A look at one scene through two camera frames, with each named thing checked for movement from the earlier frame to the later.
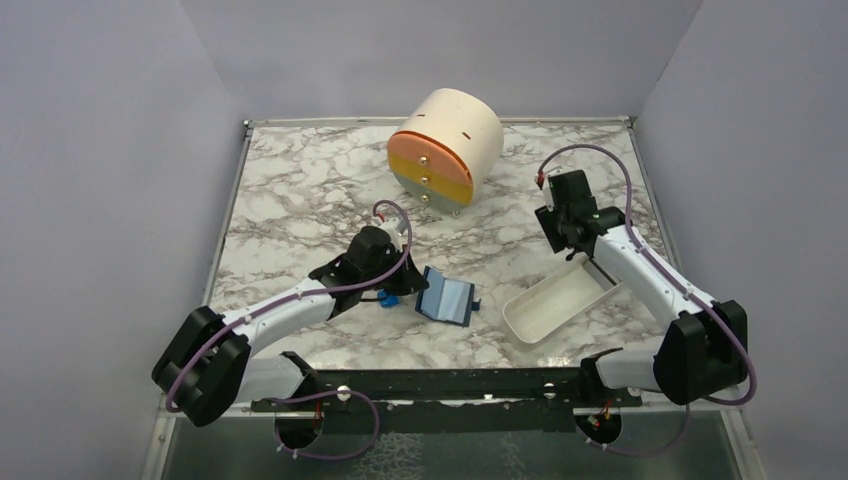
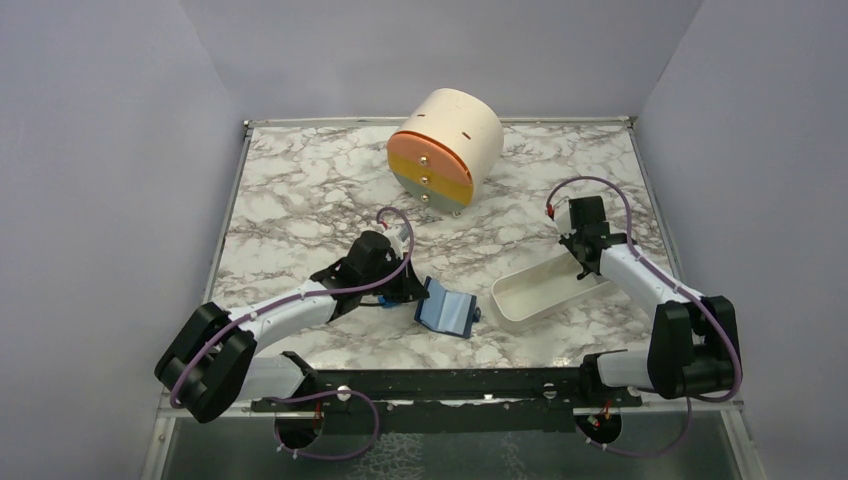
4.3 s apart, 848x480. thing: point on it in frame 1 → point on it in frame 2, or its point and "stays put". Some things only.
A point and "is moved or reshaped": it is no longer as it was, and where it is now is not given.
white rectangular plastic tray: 530,313 is moved or reshaped
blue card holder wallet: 447,300 is moved or reshaped
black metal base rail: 452,401 stays put
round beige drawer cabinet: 446,151 stays put
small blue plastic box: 388,301 stays put
